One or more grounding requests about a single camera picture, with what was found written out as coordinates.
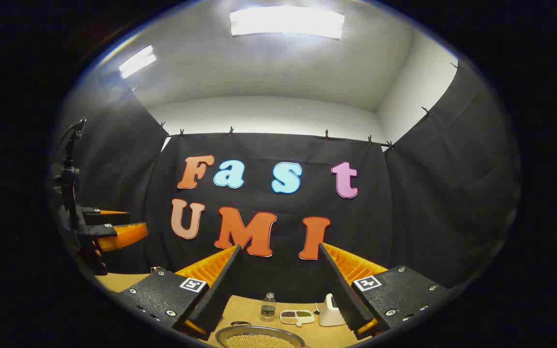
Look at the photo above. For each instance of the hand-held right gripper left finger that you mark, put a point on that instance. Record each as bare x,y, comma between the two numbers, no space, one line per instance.
215,295

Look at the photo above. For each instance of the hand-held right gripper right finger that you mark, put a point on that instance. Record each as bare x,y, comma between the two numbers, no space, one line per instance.
344,295

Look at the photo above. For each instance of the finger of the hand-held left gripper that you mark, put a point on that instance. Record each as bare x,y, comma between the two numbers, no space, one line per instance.
124,234
99,216

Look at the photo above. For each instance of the stainless steel pot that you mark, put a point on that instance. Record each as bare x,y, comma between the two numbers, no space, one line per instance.
224,334

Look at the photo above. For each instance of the heap of soybeans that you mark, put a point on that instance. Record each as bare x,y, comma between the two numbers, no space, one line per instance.
259,342

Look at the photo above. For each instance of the white toaster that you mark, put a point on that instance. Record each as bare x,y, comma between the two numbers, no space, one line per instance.
329,314

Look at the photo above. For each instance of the white divided dish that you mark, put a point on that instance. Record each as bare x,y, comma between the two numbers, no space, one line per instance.
308,320

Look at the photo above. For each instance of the green mung beans portion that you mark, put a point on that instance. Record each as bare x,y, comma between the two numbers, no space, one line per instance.
303,313

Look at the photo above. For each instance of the clear plastic water bottle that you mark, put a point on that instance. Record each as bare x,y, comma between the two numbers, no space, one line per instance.
268,309

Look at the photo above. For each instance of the dark red beans portion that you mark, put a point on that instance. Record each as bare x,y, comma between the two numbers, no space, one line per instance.
287,314

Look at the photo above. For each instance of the small soybeans portion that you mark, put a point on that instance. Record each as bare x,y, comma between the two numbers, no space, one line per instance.
288,320

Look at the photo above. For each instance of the narrow ceiling light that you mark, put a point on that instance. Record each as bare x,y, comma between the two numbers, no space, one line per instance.
137,62

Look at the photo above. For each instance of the large ceiling light panel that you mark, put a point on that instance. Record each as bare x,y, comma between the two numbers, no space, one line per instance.
285,21

